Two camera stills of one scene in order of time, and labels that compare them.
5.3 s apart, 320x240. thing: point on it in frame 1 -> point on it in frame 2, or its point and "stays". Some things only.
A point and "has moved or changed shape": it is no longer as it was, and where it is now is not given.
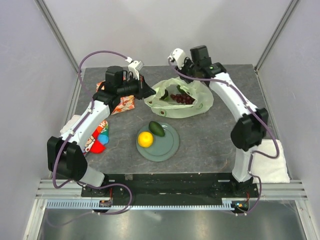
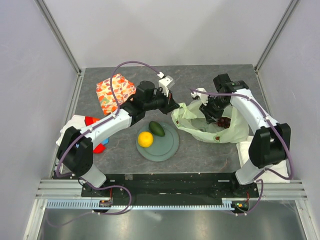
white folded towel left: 70,123 stays
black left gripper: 144,90 -> 170,104
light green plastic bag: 175,99 has moved or changed shape
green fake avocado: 156,128 stays
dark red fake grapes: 182,98 -> 224,122
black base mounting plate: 204,185 stays
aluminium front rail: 45,189 stays
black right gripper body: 188,68 -> 214,108
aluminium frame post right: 258,65 stays
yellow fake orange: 145,139 stays
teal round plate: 163,148 stays
